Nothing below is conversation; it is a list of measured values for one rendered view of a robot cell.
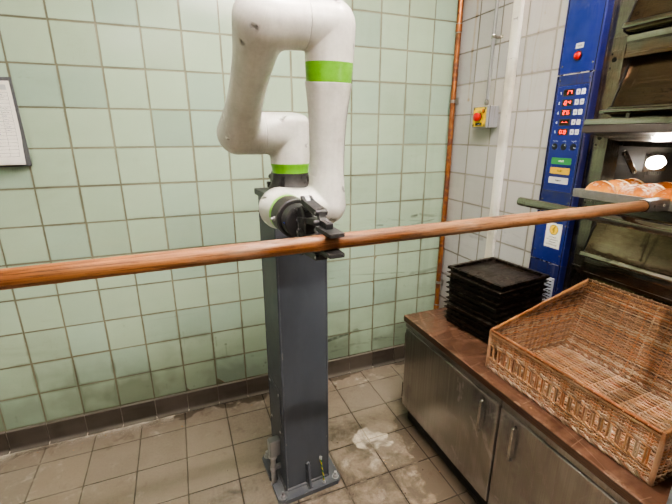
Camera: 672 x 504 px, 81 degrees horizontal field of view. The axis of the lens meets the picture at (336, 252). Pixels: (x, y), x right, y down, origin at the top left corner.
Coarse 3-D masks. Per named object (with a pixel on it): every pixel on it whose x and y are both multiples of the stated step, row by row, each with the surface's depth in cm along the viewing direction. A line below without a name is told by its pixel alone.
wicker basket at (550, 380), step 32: (576, 288) 148; (608, 288) 144; (512, 320) 139; (544, 320) 146; (576, 320) 152; (608, 320) 142; (640, 320) 133; (512, 352) 129; (544, 352) 149; (576, 352) 149; (608, 352) 140; (640, 352) 132; (512, 384) 130; (544, 384) 119; (576, 384) 108; (608, 384) 130; (640, 384) 130; (576, 416) 110; (608, 416) 101; (640, 416) 115; (608, 448) 102; (640, 448) 104
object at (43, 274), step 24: (504, 216) 87; (528, 216) 89; (552, 216) 92; (576, 216) 95; (600, 216) 99; (288, 240) 69; (312, 240) 70; (336, 240) 72; (360, 240) 73; (384, 240) 76; (48, 264) 56; (72, 264) 57; (96, 264) 58; (120, 264) 59; (144, 264) 60; (168, 264) 61; (192, 264) 63; (0, 288) 54
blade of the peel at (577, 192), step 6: (576, 192) 133; (582, 192) 131; (588, 192) 129; (594, 192) 127; (600, 192) 125; (606, 192) 124; (588, 198) 129; (594, 198) 127; (600, 198) 126; (606, 198) 124; (612, 198) 122; (618, 198) 121; (624, 198) 119; (630, 198) 117; (636, 198) 116; (642, 198) 114
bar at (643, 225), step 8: (520, 200) 134; (528, 200) 132; (536, 200) 129; (536, 208) 129; (544, 208) 126; (552, 208) 123; (560, 208) 120; (608, 216) 107; (616, 216) 106; (624, 216) 104; (616, 224) 106; (624, 224) 104; (632, 224) 102; (640, 224) 100; (648, 224) 98; (656, 224) 97; (664, 224) 96; (648, 232) 99; (656, 232) 97; (664, 232) 95
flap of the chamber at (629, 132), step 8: (584, 128) 134; (592, 128) 131; (600, 128) 129; (608, 128) 127; (616, 128) 124; (624, 128) 122; (632, 128) 120; (640, 128) 118; (648, 128) 116; (656, 128) 114; (664, 128) 112; (600, 136) 138; (608, 136) 135; (616, 136) 132; (624, 136) 130; (632, 136) 128; (640, 136) 125; (648, 136) 123; (656, 136) 121; (664, 136) 119
